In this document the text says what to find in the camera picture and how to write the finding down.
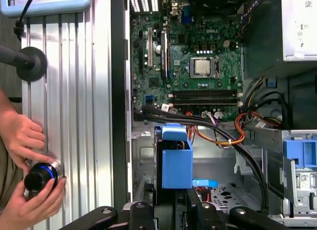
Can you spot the grey power supply unit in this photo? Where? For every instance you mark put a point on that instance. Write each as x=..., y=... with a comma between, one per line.
x=262, y=29

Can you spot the metal disk bay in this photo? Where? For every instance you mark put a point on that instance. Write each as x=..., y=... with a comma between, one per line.
x=143, y=153

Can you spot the person's right hand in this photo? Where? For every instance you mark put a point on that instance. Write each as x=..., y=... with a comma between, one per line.
x=29, y=212

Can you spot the black expansion slot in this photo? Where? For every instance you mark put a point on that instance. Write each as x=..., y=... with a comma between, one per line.
x=141, y=52

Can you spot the black PC case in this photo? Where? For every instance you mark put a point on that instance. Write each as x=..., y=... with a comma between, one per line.
x=119, y=66

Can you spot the white expansion slot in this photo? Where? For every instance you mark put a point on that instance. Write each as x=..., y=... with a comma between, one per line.
x=150, y=47

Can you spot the person's khaki clothed trunk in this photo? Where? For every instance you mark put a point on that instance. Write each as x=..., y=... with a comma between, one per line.
x=7, y=180

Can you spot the silver CPU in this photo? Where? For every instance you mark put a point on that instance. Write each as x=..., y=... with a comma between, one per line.
x=203, y=67

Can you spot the green motherboard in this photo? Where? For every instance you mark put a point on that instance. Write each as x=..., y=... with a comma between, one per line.
x=218, y=42

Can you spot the metal optical drive cage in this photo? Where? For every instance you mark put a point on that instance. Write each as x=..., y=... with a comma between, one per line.
x=272, y=141

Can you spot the CPU socket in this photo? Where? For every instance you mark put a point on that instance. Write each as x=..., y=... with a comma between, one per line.
x=192, y=66

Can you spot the person's left hand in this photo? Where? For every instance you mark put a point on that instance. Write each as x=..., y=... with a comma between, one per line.
x=22, y=138

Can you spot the hard disk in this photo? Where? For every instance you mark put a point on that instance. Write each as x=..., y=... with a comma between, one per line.
x=177, y=165

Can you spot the black case fan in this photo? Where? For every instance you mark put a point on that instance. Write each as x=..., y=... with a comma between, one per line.
x=215, y=2

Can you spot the pale blue teach pendant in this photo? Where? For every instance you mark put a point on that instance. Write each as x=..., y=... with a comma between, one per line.
x=49, y=7

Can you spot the blue plastic drive latch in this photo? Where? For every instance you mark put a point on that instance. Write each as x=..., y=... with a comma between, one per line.
x=297, y=153

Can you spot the black round stand foot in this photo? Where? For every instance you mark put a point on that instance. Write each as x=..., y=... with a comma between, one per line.
x=33, y=64

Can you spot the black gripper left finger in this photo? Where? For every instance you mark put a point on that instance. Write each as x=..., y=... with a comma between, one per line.
x=141, y=217

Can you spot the black RAM slot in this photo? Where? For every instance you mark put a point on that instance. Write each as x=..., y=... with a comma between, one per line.
x=203, y=92
x=203, y=101

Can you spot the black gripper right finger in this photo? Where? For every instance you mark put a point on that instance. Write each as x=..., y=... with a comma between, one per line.
x=205, y=217

